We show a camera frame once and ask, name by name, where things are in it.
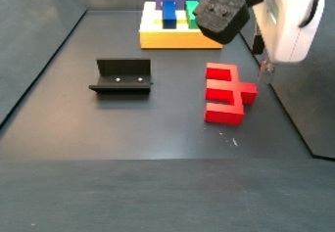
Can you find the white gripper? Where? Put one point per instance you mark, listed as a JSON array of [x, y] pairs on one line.
[[288, 23]]

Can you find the red E-shaped block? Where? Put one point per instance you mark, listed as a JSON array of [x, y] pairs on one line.
[[227, 94]]

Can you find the yellow board with white top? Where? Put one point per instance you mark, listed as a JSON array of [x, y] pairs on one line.
[[178, 38]]

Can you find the green rectangular block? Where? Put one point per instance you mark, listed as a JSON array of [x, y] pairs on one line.
[[191, 19]]

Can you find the blue rectangular block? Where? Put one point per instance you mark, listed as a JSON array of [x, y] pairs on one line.
[[168, 15]]

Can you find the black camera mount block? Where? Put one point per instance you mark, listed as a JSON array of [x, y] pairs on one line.
[[220, 18]]

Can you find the black angled bracket stand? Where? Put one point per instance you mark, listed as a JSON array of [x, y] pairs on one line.
[[123, 76]]

